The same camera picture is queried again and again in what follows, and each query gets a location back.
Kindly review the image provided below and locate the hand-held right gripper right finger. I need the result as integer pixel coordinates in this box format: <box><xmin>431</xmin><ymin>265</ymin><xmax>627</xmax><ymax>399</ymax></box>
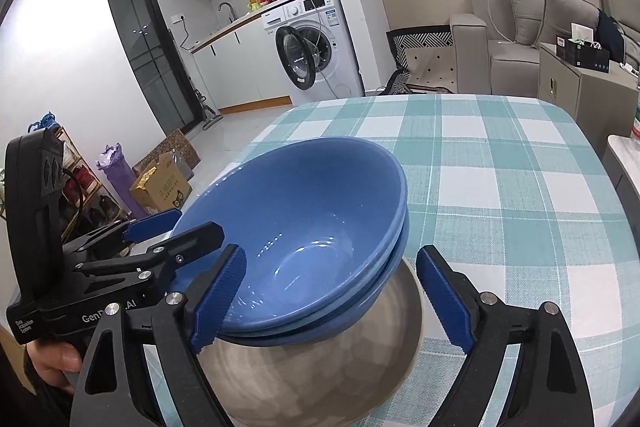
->
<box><xmin>415</xmin><ymin>244</ymin><xmax>596</xmax><ymax>427</ymax></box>

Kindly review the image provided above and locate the dark glass door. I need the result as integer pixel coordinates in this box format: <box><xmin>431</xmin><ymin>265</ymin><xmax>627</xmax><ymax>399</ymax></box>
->
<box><xmin>104</xmin><ymin>0</ymin><xmax>198</xmax><ymax>130</ymax></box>

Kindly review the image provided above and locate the white kitchen counter cabinet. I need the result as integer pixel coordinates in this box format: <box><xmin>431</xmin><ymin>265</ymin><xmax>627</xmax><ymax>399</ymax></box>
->
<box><xmin>190</xmin><ymin>9</ymin><xmax>293</xmax><ymax>112</ymax></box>

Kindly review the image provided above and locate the person's left hand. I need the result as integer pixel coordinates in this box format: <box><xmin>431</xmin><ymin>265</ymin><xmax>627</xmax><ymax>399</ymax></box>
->
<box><xmin>25</xmin><ymin>339</ymin><xmax>83</xmax><ymax>395</ymax></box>

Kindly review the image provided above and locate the upright vacuum cleaner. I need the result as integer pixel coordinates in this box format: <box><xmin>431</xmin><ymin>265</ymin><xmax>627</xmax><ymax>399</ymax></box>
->
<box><xmin>192</xmin><ymin>89</ymin><xmax>223</xmax><ymax>130</ymax></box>

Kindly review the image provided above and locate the black and white patterned mat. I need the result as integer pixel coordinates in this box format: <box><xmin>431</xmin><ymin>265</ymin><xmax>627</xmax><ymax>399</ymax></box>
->
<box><xmin>386</xmin><ymin>27</ymin><xmax>456</xmax><ymax>96</ymax></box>

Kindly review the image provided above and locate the shoe rack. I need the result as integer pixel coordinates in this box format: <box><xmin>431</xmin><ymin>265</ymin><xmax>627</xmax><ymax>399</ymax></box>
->
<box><xmin>30</xmin><ymin>127</ymin><xmax>133</xmax><ymax>253</ymax></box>

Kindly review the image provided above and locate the white washing machine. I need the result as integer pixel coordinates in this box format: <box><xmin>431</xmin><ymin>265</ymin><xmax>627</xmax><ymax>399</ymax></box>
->
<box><xmin>261</xmin><ymin>0</ymin><xmax>365</xmax><ymax>105</ymax></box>

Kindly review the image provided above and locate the purple bag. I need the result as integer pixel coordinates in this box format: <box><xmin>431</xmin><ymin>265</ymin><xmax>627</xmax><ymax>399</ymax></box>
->
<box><xmin>96</xmin><ymin>144</ymin><xmax>148</xmax><ymax>218</ymax></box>

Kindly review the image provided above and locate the black bag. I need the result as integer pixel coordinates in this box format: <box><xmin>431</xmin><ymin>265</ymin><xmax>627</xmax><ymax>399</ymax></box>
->
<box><xmin>595</xmin><ymin>11</ymin><xmax>626</xmax><ymax>62</ymax></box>

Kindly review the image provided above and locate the grey nightstand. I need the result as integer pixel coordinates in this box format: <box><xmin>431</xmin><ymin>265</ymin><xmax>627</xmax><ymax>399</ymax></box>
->
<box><xmin>537</xmin><ymin>42</ymin><xmax>640</xmax><ymax>138</ymax></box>

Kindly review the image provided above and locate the patterned brown board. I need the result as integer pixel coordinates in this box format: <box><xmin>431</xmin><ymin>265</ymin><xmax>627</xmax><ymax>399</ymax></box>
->
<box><xmin>132</xmin><ymin>129</ymin><xmax>201</xmax><ymax>180</ymax></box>

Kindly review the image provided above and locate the blue ceramic bowl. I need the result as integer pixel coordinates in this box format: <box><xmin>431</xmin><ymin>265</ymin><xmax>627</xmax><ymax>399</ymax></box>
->
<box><xmin>220</xmin><ymin>237</ymin><xmax>403</xmax><ymax>349</ymax></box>
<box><xmin>215</xmin><ymin>202</ymin><xmax>412</xmax><ymax>343</ymax></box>
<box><xmin>169</xmin><ymin>136</ymin><xmax>408</xmax><ymax>333</ymax></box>

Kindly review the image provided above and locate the white side table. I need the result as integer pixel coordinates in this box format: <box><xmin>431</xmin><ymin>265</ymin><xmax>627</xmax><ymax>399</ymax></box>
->
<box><xmin>605</xmin><ymin>134</ymin><xmax>640</xmax><ymax>208</ymax></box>

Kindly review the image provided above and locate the brown cardboard box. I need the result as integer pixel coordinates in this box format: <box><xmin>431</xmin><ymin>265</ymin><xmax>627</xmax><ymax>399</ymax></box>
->
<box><xmin>129</xmin><ymin>152</ymin><xmax>193</xmax><ymax>215</ymax></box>

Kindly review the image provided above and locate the black cardboard box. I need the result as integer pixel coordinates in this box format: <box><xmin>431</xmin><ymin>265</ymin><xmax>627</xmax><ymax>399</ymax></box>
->
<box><xmin>556</xmin><ymin>34</ymin><xmax>611</xmax><ymax>72</ymax></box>

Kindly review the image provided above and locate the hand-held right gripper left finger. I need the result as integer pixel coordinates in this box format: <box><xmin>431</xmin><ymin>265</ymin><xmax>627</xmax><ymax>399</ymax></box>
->
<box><xmin>69</xmin><ymin>244</ymin><xmax>248</xmax><ymax>427</ymax></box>

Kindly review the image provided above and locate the cream round plate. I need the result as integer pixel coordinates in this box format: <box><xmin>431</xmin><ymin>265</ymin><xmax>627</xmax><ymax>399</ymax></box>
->
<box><xmin>192</xmin><ymin>257</ymin><xmax>427</xmax><ymax>427</ymax></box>

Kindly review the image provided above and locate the grey sofa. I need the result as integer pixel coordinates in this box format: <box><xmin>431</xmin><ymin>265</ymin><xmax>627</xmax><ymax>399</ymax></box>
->
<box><xmin>450</xmin><ymin>0</ymin><xmax>640</xmax><ymax>98</ymax></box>

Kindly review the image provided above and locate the grey sofa cushion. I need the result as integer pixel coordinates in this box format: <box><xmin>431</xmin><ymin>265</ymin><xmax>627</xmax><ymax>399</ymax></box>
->
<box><xmin>504</xmin><ymin>0</ymin><xmax>551</xmax><ymax>48</ymax></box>
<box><xmin>542</xmin><ymin>0</ymin><xmax>601</xmax><ymax>50</ymax></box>

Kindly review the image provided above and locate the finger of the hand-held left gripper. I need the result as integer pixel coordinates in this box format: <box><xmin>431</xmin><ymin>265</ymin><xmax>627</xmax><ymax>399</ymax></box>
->
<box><xmin>75</xmin><ymin>222</ymin><xmax>224</xmax><ymax>291</ymax></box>
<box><xmin>62</xmin><ymin>209</ymin><xmax>179</xmax><ymax>259</ymax></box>

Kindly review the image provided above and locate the teal checked tablecloth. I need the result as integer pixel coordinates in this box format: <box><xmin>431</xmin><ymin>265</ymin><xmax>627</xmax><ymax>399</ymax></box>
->
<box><xmin>145</xmin><ymin>94</ymin><xmax>640</xmax><ymax>427</ymax></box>

